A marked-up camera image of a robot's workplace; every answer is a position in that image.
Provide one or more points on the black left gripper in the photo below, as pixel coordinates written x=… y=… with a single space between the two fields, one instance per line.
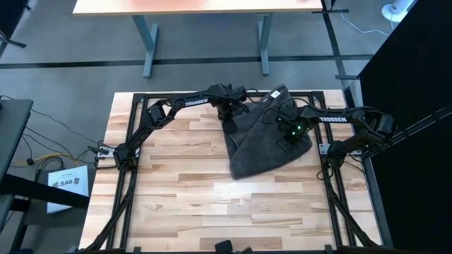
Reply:
x=229 y=97

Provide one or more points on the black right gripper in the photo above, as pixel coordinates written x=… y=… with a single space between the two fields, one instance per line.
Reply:
x=295 y=121

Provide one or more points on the dark grey terry towel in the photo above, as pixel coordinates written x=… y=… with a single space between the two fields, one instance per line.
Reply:
x=261 y=151

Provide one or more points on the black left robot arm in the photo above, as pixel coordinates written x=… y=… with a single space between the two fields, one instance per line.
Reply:
x=196 y=102

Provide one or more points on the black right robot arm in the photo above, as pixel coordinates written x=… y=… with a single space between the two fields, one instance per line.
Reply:
x=332 y=119

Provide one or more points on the wooden desk grey legs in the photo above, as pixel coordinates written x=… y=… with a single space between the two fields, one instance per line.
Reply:
x=194 y=7

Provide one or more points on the black bulky object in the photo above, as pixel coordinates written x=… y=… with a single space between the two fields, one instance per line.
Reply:
x=229 y=247

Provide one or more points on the black fabric partition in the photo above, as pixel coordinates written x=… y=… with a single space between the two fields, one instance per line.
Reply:
x=416 y=70

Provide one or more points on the white floor fan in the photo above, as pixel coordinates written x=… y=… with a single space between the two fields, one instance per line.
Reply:
x=395 y=12

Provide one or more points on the black floor tape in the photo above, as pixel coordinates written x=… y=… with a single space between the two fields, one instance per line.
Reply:
x=88 y=63

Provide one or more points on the white paper sign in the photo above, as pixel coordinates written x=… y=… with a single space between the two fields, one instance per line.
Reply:
x=67 y=187

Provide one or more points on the black crossbar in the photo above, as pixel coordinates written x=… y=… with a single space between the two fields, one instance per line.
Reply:
x=35 y=190

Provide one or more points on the dark grey side table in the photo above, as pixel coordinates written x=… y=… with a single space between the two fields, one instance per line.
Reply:
x=14 y=134

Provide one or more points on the black stand base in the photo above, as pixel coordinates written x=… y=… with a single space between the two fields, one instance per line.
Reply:
x=10 y=10

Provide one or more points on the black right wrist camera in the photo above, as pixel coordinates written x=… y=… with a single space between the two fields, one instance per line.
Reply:
x=284 y=145

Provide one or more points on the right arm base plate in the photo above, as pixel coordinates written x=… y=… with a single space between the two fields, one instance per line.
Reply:
x=324 y=149

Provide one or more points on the black aluminium table frame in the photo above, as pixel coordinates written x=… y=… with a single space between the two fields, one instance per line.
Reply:
x=229 y=211

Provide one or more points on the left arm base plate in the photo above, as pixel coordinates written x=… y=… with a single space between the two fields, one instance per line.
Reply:
x=106 y=151

